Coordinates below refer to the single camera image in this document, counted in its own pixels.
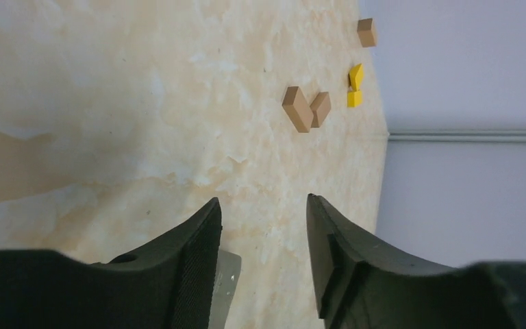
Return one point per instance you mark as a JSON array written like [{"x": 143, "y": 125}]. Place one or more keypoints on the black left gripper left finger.
[{"x": 165, "y": 283}]

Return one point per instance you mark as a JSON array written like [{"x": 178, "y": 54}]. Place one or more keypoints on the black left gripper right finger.
[{"x": 361, "y": 281}]

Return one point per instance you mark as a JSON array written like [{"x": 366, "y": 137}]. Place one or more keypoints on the grey remote control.
[{"x": 228, "y": 270}]

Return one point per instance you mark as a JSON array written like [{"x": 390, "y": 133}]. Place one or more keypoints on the tan wooden block right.
[{"x": 320, "y": 106}]

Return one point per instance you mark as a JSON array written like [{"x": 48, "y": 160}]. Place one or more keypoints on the tan wooden block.
[
  {"x": 367, "y": 32},
  {"x": 298, "y": 109},
  {"x": 320, "y": 106}
]

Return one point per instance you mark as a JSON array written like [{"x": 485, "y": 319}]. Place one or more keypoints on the yellow block right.
[{"x": 354, "y": 98}]

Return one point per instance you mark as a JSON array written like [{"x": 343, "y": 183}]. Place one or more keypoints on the yellow block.
[
  {"x": 356, "y": 76},
  {"x": 354, "y": 98}
]

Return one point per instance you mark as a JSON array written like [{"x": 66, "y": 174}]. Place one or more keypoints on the tan wooden block left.
[{"x": 298, "y": 109}]

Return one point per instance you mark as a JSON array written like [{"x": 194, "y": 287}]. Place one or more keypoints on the yellow block left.
[{"x": 356, "y": 76}]

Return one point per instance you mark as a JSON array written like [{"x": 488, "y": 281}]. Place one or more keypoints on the tan wooden block far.
[{"x": 367, "y": 32}]

